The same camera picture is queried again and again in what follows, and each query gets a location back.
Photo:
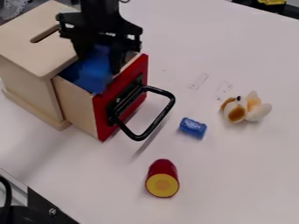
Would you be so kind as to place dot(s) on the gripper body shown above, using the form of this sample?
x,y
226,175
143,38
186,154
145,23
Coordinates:
x,y
102,27

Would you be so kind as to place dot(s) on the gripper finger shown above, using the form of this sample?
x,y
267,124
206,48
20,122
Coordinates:
x,y
83,48
119,58

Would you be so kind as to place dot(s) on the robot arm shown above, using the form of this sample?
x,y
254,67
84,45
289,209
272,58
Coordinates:
x,y
99,6

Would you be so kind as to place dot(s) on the wooden cabinet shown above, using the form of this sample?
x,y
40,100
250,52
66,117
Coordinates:
x,y
31,67

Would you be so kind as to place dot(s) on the blue cylinder toy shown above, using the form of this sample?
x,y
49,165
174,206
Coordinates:
x,y
192,128

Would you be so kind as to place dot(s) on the red and yellow cylinder toy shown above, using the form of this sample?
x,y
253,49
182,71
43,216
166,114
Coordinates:
x,y
162,178

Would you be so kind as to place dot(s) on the white and orange plush toy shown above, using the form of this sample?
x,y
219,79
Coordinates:
x,y
244,107

